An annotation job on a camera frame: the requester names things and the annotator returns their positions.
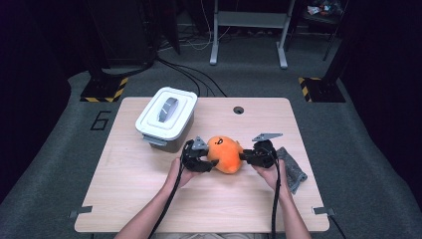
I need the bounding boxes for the orange plush toy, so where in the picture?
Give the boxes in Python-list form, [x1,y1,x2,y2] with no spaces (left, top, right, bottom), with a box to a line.
[206,135,245,175]

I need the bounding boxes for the black floor cables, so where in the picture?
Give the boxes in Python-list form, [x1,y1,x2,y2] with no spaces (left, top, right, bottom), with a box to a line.
[155,56,228,98]

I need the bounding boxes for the person's right hand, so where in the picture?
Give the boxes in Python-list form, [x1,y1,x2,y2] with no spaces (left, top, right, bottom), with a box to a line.
[251,158,289,197]

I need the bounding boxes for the person's left hand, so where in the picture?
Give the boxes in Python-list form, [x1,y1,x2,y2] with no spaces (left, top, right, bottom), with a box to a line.
[164,156,201,191]

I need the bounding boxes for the black yellow striped stand base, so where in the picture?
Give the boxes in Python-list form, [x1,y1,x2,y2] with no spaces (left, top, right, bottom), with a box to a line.
[80,76,129,104]
[298,77,346,104]

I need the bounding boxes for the colourful clutter on shelf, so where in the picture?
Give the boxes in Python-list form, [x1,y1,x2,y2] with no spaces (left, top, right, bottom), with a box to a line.
[307,0,344,18]

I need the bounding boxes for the white lidded storage box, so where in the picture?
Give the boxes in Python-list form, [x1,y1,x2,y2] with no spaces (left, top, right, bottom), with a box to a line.
[134,86,199,153]

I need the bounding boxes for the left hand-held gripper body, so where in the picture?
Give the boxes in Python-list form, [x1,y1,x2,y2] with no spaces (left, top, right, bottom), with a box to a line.
[180,135,211,173]

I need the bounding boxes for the grey table clamp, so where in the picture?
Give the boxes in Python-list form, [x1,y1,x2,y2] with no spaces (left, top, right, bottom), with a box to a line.
[69,205,94,219]
[313,206,336,217]

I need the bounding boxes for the white floor cables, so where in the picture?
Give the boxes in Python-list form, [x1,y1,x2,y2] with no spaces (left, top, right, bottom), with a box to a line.
[158,0,233,52]

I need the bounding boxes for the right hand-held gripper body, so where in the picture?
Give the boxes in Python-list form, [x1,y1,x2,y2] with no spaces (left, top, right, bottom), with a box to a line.
[250,132,284,168]

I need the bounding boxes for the white metal desk frame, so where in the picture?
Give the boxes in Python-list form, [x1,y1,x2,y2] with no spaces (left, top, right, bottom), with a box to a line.
[209,0,297,70]

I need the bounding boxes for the grey towel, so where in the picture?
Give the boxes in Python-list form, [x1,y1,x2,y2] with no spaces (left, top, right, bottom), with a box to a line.
[276,146,309,195]

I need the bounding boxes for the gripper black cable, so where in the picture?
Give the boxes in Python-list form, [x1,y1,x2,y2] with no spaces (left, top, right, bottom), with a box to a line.
[147,140,195,239]
[269,148,283,239]

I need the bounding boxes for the thin black table cable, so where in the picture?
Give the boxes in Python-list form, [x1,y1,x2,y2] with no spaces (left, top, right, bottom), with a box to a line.
[328,214,348,239]

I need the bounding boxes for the black cabinet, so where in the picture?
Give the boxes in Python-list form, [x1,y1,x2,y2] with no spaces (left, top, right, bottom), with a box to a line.
[88,0,157,68]

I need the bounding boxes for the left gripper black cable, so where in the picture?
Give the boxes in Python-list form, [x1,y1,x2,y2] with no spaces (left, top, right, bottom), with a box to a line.
[147,140,195,239]

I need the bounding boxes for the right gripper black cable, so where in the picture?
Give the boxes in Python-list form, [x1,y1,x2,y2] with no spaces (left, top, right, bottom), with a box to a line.
[269,148,283,239]

